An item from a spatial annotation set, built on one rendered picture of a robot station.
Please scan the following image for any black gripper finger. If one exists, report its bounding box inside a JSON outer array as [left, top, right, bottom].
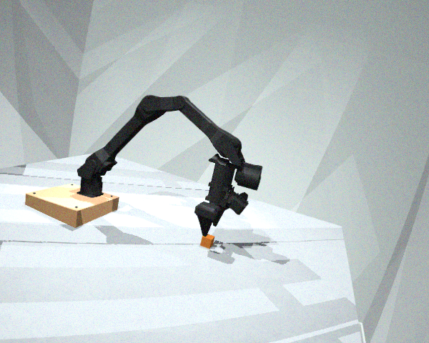
[[196, 214, 216, 237], [212, 205, 229, 227]]

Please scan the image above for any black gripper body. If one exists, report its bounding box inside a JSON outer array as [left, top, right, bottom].
[[194, 179, 233, 220]]

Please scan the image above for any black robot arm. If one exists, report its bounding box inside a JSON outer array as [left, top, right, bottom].
[[77, 95, 263, 215]]

